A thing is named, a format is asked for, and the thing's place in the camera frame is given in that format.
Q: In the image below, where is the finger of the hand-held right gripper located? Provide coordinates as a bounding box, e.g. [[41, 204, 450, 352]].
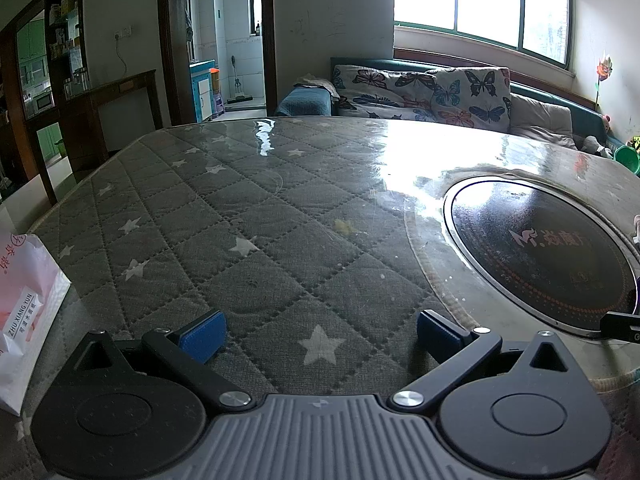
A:
[[599, 310, 640, 345]]

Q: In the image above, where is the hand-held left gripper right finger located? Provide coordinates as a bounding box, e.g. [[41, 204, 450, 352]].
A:
[[387, 309, 583, 408]]

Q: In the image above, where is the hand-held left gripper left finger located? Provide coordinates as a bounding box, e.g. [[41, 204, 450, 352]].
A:
[[47, 309, 255, 407]]

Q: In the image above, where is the round black induction cooktop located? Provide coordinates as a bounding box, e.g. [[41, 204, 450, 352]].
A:
[[442, 176, 640, 338]]

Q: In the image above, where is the green plastic bucket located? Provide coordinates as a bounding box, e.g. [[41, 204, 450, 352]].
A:
[[614, 145, 640, 176]]

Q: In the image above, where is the pink white paper bag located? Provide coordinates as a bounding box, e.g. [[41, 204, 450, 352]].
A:
[[0, 232, 72, 417]]

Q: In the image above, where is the grey stuffed toy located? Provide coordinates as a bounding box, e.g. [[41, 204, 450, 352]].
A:
[[577, 135, 615, 158]]

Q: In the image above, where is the plain beige cushion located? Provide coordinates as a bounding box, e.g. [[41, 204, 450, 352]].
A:
[[507, 92, 576, 150]]

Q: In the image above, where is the butterfly print cushion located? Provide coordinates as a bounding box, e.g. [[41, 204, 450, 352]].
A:
[[332, 64, 441, 123], [432, 66, 512, 133]]

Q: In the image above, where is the floor mop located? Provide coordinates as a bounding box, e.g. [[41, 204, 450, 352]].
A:
[[225, 55, 253, 107]]

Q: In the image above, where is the blue white cabinet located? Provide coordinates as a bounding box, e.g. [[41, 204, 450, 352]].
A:
[[189, 59, 221, 123]]

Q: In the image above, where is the blue quilted blanket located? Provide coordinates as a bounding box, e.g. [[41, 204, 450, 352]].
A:
[[275, 85, 333, 118]]

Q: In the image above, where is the colourful pinwheel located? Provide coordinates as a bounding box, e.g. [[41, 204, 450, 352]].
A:
[[592, 52, 615, 111]]

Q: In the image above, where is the dark wooden console table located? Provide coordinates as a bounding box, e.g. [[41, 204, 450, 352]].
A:
[[35, 70, 165, 206]]

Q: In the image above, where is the beige towel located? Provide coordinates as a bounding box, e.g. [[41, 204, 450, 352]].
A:
[[294, 72, 333, 96]]

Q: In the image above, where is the dark wooden shelf cabinet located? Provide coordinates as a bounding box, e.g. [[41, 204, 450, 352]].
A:
[[0, 0, 96, 206]]

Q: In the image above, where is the dark wooden door frame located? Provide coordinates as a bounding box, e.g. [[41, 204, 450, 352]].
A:
[[157, 0, 278, 126]]

